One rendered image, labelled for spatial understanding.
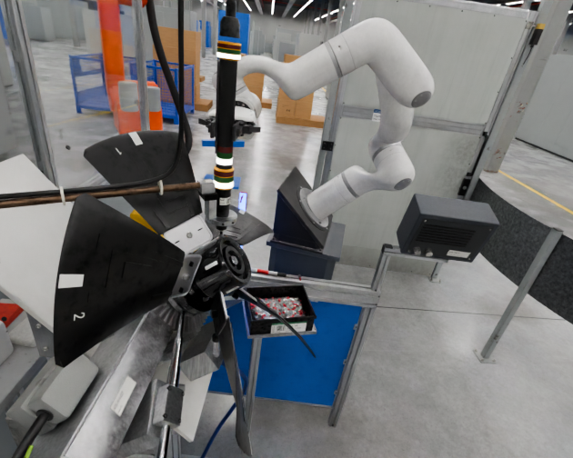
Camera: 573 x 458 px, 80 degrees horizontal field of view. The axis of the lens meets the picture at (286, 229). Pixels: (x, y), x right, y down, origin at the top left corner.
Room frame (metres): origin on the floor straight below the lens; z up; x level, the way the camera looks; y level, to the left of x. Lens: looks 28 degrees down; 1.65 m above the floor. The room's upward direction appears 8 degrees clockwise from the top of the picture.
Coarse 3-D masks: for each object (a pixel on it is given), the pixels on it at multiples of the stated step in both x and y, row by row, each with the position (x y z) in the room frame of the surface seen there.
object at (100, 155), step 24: (96, 144) 0.67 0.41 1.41; (120, 144) 0.69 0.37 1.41; (144, 144) 0.73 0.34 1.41; (168, 144) 0.76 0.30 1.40; (96, 168) 0.63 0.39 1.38; (120, 168) 0.66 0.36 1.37; (144, 168) 0.68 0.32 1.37; (168, 168) 0.71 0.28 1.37; (192, 168) 0.75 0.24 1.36; (168, 192) 0.67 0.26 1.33; (192, 192) 0.70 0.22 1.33; (144, 216) 0.62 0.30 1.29; (168, 216) 0.64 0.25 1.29; (192, 216) 0.66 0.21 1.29
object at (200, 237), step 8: (200, 216) 0.67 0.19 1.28; (184, 224) 0.64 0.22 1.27; (192, 224) 0.65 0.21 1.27; (200, 224) 0.65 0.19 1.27; (168, 232) 0.62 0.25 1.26; (176, 232) 0.63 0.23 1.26; (184, 232) 0.63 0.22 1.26; (192, 232) 0.64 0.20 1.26; (200, 232) 0.64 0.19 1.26; (208, 232) 0.65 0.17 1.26; (168, 240) 0.61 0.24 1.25; (176, 240) 0.61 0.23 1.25; (184, 240) 0.62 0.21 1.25; (192, 240) 0.63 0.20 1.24; (200, 240) 0.63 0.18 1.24; (208, 240) 0.64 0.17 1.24; (184, 248) 0.61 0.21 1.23; (192, 248) 0.61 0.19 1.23
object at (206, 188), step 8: (200, 184) 0.66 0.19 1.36; (208, 184) 0.67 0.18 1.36; (200, 192) 0.66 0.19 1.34; (208, 192) 0.67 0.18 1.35; (208, 200) 0.66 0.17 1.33; (208, 208) 0.67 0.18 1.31; (208, 216) 0.67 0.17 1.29; (216, 216) 0.69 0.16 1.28; (232, 216) 0.70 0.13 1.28; (216, 224) 0.67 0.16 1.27; (224, 224) 0.67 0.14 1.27
